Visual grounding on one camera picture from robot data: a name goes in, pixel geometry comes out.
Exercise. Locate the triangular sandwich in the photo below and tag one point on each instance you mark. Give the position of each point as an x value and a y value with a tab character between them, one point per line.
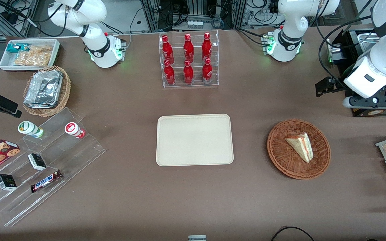
302	145

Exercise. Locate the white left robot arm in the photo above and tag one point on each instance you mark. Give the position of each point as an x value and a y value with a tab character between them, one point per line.
288	33

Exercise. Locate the brown round wicker basket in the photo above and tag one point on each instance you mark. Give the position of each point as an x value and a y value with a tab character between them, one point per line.
280	154

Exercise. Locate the beige rectangular serving tray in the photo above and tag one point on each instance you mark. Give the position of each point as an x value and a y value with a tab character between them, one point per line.
194	140

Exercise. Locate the light oval wicker basket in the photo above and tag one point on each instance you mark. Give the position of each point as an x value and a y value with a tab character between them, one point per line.
66	88

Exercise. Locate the steel food pan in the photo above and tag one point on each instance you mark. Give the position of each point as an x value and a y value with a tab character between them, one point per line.
364	38

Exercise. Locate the black hot food display case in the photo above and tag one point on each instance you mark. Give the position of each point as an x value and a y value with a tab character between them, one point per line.
347	42

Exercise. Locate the red cola bottle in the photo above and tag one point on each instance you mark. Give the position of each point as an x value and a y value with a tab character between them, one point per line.
207	72
167	50
169	74
188	73
206	47
188	48

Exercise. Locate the clear acrylic bottle rack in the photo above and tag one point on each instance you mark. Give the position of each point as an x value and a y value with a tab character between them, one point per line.
198	83

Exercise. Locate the small grey device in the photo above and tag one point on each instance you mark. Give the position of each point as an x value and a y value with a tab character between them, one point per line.
197	238

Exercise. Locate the red white yogurt cup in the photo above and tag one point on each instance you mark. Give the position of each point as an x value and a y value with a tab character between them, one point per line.
73	129

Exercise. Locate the clear acrylic stepped shelf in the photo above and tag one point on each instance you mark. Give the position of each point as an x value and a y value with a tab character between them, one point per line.
62	157

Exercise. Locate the stack of foil trays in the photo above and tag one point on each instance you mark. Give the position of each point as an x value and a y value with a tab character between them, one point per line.
44	88

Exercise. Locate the brown Snickers bar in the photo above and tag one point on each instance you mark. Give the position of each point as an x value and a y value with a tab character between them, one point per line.
45	181

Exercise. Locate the small black white carton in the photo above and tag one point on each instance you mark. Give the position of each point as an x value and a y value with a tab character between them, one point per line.
37	161

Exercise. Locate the clear bag of chips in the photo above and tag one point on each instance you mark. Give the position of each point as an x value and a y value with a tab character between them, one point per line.
34	56

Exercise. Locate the green white yogurt cup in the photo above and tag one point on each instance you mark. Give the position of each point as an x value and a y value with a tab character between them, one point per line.
28	128

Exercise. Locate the teal snack packet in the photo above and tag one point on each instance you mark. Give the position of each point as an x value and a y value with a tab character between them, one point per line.
13	47

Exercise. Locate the white rectangular plastic bin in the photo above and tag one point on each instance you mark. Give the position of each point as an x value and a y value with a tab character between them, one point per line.
7	63

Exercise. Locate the aluminium frame rack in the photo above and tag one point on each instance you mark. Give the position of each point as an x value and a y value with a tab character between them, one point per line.
196	10

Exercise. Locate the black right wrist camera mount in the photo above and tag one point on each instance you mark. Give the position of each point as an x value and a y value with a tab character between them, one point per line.
5	104

